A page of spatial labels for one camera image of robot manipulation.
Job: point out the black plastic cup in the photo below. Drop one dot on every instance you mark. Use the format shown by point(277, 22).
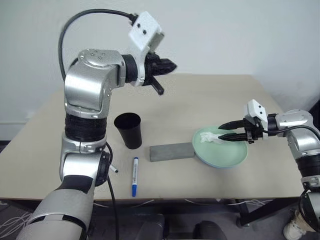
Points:
point(131, 135)

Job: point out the light blue plate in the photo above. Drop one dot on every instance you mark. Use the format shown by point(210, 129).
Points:
point(208, 164)

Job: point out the white tissue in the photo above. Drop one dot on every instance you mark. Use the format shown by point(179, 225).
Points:
point(208, 137)

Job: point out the grey glasses case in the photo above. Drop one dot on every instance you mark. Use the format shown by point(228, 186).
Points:
point(172, 151)

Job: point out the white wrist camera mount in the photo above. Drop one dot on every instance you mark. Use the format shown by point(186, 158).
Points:
point(257, 110)
point(145, 30)

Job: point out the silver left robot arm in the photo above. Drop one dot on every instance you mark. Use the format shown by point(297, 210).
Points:
point(85, 85)

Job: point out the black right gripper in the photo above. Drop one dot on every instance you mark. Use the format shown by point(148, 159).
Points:
point(252, 130)

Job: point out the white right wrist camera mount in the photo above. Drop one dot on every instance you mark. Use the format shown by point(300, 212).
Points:
point(257, 110)

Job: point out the blue-capped whiteboard marker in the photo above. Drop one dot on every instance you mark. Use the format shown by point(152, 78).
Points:
point(135, 175)

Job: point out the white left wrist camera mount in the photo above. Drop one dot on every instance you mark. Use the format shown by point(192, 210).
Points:
point(145, 30)

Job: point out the black table leg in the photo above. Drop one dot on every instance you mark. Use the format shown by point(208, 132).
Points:
point(265, 212)

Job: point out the white pen with black tip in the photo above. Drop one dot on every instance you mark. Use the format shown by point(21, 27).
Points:
point(115, 169)

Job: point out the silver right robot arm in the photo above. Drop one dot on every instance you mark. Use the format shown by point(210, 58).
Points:
point(300, 125)

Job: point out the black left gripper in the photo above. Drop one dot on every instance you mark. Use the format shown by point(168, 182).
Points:
point(152, 66)

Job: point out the light green plate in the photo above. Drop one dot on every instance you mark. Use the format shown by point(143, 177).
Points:
point(222, 155)

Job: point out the person's white shoe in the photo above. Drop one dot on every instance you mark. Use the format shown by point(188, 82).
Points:
point(293, 228)

